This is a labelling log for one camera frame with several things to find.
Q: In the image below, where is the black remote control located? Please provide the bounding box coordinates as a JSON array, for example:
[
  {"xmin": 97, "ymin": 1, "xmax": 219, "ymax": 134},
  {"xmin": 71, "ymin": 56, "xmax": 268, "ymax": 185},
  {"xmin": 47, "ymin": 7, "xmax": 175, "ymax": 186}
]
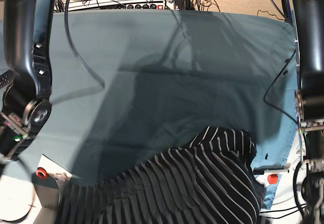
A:
[{"xmin": 0, "ymin": 70, "xmax": 14, "ymax": 89}]

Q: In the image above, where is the white paper sheet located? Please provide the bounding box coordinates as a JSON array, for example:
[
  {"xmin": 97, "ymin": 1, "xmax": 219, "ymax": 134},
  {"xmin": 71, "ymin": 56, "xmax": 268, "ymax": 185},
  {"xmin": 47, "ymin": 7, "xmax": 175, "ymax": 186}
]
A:
[{"xmin": 37, "ymin": 155, "xmax": 72, "ymax": 181}]

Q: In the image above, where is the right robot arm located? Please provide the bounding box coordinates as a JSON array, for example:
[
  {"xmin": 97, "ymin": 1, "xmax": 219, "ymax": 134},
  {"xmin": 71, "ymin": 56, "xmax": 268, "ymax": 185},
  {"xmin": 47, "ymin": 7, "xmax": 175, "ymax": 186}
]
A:
[{"xmin": 1, "ymin": 0, "xmax": 55, "ymax": 160}]

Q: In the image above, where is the navy white striped t-shirt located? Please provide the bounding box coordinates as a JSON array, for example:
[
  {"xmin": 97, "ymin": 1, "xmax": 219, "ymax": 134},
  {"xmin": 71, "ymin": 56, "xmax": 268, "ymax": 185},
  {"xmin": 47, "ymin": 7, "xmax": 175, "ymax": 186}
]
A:
[{"xmin": 55, "ymin": 126, "xmax": 266, "ymax": 223}]

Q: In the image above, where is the teal table cloth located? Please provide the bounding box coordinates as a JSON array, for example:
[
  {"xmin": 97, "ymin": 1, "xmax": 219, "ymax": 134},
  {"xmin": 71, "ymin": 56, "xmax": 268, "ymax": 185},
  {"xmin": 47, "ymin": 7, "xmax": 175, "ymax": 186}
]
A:
[{"xmin": 0, "ymin": 8, "xmax": 302, "ymax": 211}]

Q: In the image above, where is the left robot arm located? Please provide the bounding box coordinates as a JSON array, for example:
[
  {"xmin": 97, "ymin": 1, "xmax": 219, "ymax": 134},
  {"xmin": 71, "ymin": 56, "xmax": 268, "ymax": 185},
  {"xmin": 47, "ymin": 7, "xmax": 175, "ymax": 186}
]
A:
[{"xmin": 292, "ymin": 0, "xmax": 323, "ymax": 223}]

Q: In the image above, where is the orange tape roll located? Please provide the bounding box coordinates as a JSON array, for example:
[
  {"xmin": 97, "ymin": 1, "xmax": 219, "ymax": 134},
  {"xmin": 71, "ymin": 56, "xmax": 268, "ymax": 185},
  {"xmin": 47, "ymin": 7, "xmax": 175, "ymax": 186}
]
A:
[{"xmin": 35, "ymin": 167, "xmax": 48, "ymax": 179}]

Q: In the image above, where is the black marker pen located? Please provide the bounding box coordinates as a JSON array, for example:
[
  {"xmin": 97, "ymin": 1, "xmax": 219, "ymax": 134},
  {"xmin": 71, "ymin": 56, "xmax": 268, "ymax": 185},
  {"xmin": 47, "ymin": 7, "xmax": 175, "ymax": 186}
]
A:
[{"xmin": 253, "ymin": 169, "xmax": 289, "ymax": 175}]

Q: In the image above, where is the packaged item with barcode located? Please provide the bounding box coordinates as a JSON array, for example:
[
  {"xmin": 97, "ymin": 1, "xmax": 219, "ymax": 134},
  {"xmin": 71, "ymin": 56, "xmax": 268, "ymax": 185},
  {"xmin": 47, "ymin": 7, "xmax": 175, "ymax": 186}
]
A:
[{"xmin": 54, "ymin": 173, "xmax": 68, "ymax": 189}]

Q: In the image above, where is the small red block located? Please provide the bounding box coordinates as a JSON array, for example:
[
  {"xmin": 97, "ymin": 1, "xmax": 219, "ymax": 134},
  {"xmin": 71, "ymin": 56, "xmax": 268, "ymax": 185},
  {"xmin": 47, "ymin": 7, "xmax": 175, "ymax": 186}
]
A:
[{"xmin": 267, "ymin": 174, "xmax": 278, "ymax": 184}]

